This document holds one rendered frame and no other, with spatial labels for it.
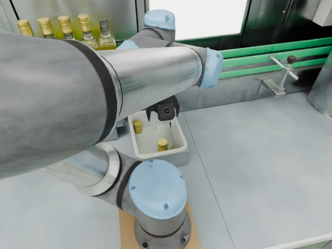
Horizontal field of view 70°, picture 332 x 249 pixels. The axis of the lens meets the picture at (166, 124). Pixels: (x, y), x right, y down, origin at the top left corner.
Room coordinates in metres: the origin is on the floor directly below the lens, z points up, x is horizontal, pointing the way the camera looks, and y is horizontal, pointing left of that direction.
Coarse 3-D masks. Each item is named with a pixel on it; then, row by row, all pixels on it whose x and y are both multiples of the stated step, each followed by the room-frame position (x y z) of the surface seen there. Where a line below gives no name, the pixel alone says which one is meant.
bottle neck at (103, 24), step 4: (100, 20) 0.78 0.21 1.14; (104, 20) 0.79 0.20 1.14; (100, 24) 0.77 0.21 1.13; (104, 24) 0.77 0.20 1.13; (108, 24) 0.78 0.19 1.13; (100, 28) 0.77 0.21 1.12; (104, 28) 0.77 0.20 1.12; (108, 28) 0.78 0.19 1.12; (104, 32) 0.77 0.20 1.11; (108, 32) 0.77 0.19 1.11; (104, 36) 0.77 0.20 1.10
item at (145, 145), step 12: (132, 120) 0.66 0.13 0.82; (144, 120) 0.68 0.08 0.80; (156, 120) 0.69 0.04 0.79; (132, 132) 0.57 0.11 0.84; (144, 132) 0.64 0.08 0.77; (156, 132) 0.64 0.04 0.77; (168, 132) 0.64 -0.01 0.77; (180, 132) 0.57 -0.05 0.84; (144, 144) 0.58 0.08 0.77; (156, 144) 0.58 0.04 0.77; (168, 144) 0.58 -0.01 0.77; (180, 144) 0.55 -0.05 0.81; (144, 156) 0.47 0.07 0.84; (156, 156) 0.47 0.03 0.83
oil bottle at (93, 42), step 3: (93, 36) 0.78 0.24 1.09; (84, 39) 0.75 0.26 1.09; (87, 39) 0.75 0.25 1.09; (90, 39) 0.75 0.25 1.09; (93, 39) 0.76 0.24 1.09; (96, 39) 0.77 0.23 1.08; (84, 42) 0.74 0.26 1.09; (87, 42) 0.74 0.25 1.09; (90, 42) 0.74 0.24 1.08; (93, 42) 0.75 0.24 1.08; (96, 42) 0.75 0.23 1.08; (90, 45) 0.74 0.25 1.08; (93, 45) 0.74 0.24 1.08; (96, 45) 0.75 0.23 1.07; (93, 48) 0.74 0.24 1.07; (96, 48) 0.74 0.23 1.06; (99, 48) 0.78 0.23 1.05
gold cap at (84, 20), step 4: (80, 16) 0.76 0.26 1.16; (84, 16) 0.76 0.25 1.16; (88, 16) 0.76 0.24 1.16; (80, 20) 0.75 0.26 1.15; (84, 20) 0.75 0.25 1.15; (88, 20) 0.76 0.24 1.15; (80, 24) 0.75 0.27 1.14; (84, 24) 0.75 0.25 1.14; (88, 24) 0.76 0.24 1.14; (84, 28) 0.75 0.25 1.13; (88, 28) 0.75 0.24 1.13
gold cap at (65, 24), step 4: (60, 16) 0.76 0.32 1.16; (64, 16) 0.76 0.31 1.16; (68, 16) 0.76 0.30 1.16; (60, 20) 0.73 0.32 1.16; (64, 20) 0.74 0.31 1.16; (68, 20) 0.74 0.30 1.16; (60, 24) 0.74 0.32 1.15; (64, 24) 0.73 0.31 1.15; (68, 24) 0.74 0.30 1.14; (64, 28) 0.73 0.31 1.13; (68, 28) 0.74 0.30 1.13; (72, 28) 0.75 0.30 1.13; (64, 32) 0.73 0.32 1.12; (68, 32) 0.74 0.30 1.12
